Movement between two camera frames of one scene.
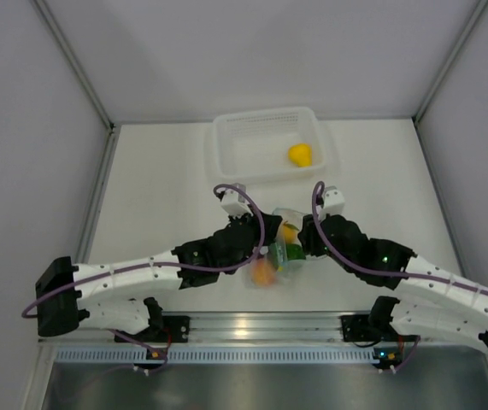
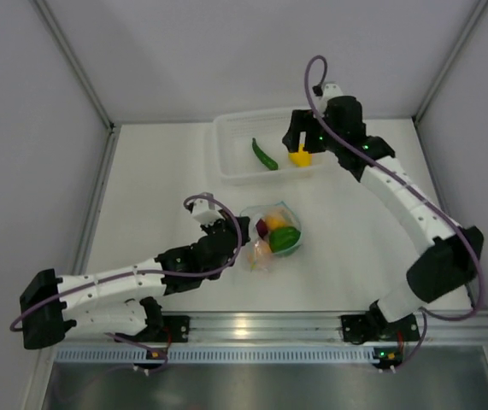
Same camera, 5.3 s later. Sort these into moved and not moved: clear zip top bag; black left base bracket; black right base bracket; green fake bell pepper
Moved: green fake bell pepper; clear zip top bag
Not moved: black left base bracket; black right base bracket
